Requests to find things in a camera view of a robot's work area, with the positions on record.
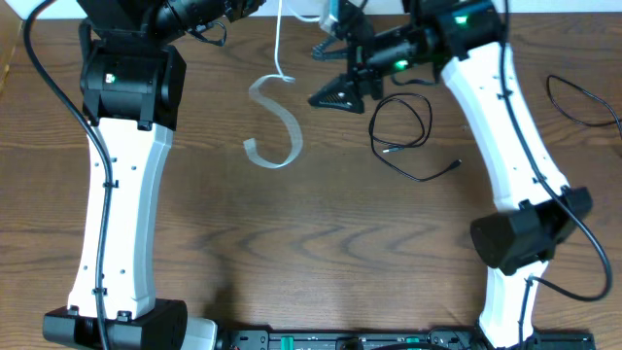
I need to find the brown cardboard box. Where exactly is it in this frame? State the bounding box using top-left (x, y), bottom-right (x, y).
top-left (0, 0), bottom-right (22, 90)

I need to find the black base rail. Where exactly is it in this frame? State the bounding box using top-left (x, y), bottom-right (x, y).
top-left (214, 328), bottom-right (596, 350)

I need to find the white USB cable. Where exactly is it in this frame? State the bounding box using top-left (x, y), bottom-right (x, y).
top-left (242, 0), bottom-right (322, 170)

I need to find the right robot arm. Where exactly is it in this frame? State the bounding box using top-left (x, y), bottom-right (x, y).
top-left (309, 1), bottom-right (595, 349)

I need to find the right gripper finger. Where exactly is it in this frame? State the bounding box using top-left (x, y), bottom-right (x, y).
top-left (312, 36), bottom-right (354, 61)
top-left (308, 74), bottom-right (364, 114)

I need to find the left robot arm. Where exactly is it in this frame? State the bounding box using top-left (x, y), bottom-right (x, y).
top-left (43, 0), bottom-right (259, 349)

